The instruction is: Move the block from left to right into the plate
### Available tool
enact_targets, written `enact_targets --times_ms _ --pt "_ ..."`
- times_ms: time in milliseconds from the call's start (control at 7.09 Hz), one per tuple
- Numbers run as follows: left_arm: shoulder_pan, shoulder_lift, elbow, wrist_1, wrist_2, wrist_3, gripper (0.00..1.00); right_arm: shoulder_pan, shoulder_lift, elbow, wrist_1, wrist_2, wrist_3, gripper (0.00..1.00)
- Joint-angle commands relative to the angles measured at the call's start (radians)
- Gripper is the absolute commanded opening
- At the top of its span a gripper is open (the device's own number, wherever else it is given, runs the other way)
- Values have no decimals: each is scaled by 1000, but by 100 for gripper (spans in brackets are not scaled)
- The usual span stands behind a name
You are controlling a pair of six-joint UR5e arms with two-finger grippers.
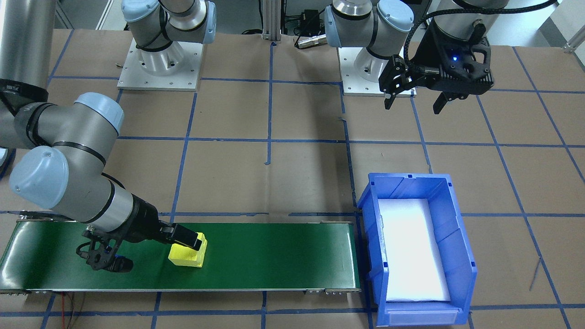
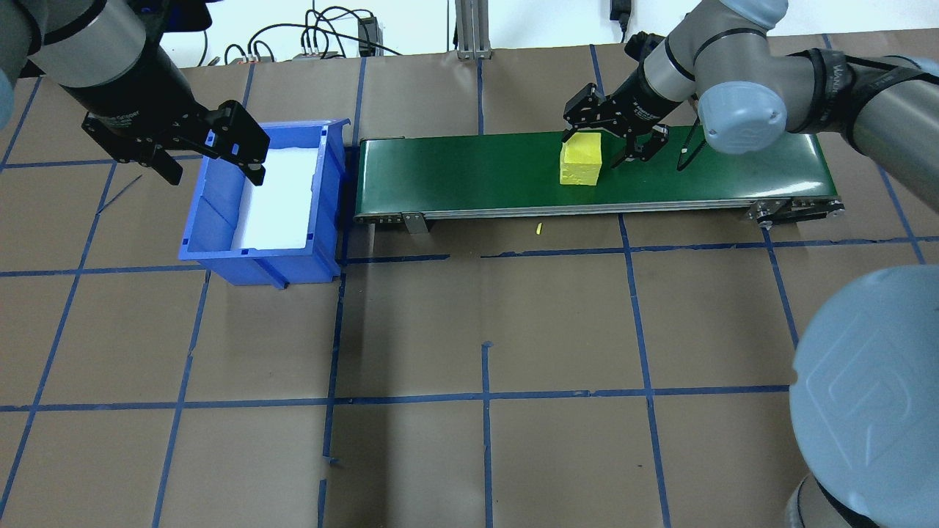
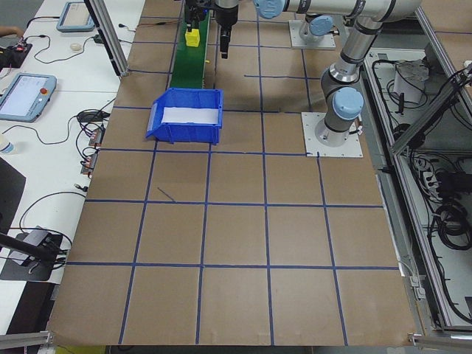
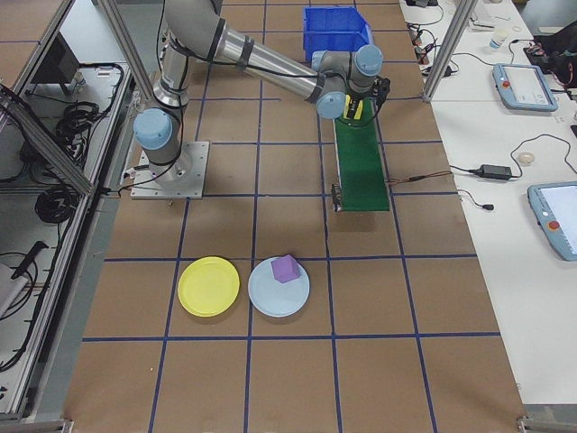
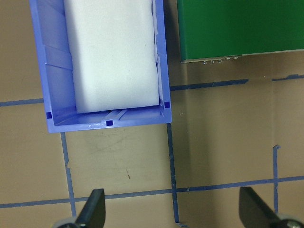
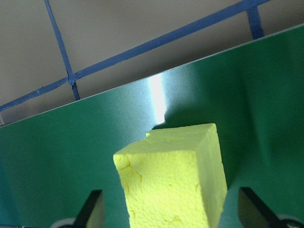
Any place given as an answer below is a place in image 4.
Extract black box device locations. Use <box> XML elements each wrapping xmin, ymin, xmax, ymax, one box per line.
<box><xmin>30</xmin><ymin>32</ymin><xmax>83</xmax><ymax>88</ymax></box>

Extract yellow foam block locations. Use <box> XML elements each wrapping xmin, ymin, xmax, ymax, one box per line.
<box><xmin>343</xmin><ymin>97</ymin><xmax>364</xmax><ymax>121</ymax></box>

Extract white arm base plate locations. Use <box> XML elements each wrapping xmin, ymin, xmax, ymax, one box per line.
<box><xmin>130</xmin><ymin>141</ymin><xmax>211</xmax><ymax>200</ymax></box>

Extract blue plastic bin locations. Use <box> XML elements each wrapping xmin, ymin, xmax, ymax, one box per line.
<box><xmin>302</xmin><ymin>5</ymin><xmax>376</xmax><ymax>62</ymax></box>

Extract yellow plate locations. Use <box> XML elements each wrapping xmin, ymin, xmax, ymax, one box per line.
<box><xmin>178</xmin><ymin>255</ymin><xmax>241</xmax><ymax>318</ymax></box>

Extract purple foam block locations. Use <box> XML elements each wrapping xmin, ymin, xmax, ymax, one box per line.
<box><xmin>270</xmin><ymin>253</ymin><xmax>301</xmax><ymax>286</ymax></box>

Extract green conveyor belt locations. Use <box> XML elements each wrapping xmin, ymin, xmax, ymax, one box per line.
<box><xmin>332</xmin><ymin>97</ymin><xmax>391</xmax><ymax>214</ymax></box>

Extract black cable coil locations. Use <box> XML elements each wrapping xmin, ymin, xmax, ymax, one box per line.
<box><xmin>35</xmin><ymin>185</ymin><xmax>81</xmax><ymax>225</ymax></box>

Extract aluminium corner rail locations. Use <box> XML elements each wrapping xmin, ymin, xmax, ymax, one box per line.
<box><xmin>0</xmin><ymin>418</ymin><xmax>76</xmax><ymax>433</ymax></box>
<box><xmin>517</xmin><ymin>403</ymin><xmax>577</xmax><ymax>433</ymax></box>

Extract V-shaped metal bar frame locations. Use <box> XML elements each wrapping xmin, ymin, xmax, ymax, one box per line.
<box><xmin>0</xmin><ymin>0</ymin><xmax>136</xmax><ymax>423</ymax></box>

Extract blue grey teach pendant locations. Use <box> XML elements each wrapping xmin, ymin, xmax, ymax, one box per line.
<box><xmin>527</xmin><ymin>180</ymin><xmax>577</xmax><ymax>263</ymax></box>
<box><xmin>491</xmin><ymin>62</ymin><xmax>560</xmax><ymax>113</ymax></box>

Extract light blue plate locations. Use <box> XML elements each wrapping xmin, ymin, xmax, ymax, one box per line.
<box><xmin>247</xmin><ymin>256</ymin><xmax>312</xmax><ymax>318</ymax></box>

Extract white workbench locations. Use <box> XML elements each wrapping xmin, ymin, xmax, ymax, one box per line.
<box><xmin>399</xmin><ymin>0</ymin><xmax>577</xmax><ymax>407</ymax></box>

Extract grey flat device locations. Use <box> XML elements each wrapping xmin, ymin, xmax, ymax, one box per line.
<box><xmin>0</xmin><ymin>263</ymin><xmax>29</xmax><ymax>319</ymax></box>

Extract black power adapter brick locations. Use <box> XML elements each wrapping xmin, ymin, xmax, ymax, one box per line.
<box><xmin>468</xmin><ymin>164</ymin><xmax>514</xmax><ymax>180</ymax></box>

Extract red and black wires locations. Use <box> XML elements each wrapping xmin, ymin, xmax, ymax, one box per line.
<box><xmin>386</xmin><ymin>170</ymin><xmax>453</xmax><ymax>185</ymax></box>

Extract black handheld tool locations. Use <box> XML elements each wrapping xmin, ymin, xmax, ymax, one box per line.
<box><xmin>11</xmin><ymin>241</ymin><xmax>50</xmax><ymax>279</ymax></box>

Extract black cable with plug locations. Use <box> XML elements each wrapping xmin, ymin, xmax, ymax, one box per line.
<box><xmin>458</xmin><ymin>189</ymin><xmax>495</xmax><ymax>213</ymax></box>

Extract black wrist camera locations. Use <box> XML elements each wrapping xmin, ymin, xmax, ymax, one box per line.
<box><xmin>372</xmin><ymin>77</ymin><xmax>392</xmax><ymax>109</ymax></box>

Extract black adapter cable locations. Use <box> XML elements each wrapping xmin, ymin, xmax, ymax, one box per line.
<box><xmin>511</xmin><ymin>134</ymin><xmax>577</xmax><ymax>178</ymax></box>

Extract black bundle of wires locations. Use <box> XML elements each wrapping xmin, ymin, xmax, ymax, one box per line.
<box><xmin>525</xmin><ymin>22</ymin><xmax>577</xmax><ymax>94</ymax></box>

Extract aluminium profile post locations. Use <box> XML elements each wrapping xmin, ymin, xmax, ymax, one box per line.
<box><xmin>422</xmin><ymin>0</ymin><xmax>480</xmax><ymax>105</ymax></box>
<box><xmin>105</xmin><ymin>0</ymin><xmax>157</xmax><ymax>103</ymax></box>

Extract black cable bundle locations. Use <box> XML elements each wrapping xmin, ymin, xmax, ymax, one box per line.
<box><xmin>55</xmin><ymin>100</ymin><xmax>114</xmax><ymax>152</ymax></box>

